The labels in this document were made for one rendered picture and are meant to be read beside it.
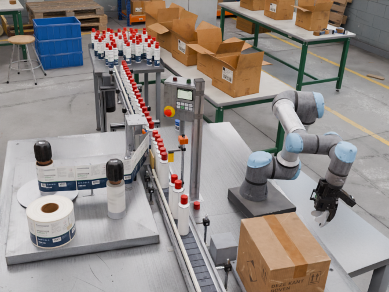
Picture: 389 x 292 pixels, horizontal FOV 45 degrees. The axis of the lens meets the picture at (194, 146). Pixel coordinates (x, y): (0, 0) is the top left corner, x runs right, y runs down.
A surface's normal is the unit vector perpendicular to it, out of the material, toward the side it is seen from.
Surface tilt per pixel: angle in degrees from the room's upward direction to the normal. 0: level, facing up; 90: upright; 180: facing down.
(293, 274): 90
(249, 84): 90
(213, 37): 74
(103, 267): 0
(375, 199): 0
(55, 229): 90
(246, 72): 92
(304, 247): 0
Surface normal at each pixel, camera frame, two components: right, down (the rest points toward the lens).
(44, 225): 0.07, 0.48
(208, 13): 0.61, 0.40
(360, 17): -0.90, 0.18
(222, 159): 0.04, -0.88
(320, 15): 0.36, 0.41
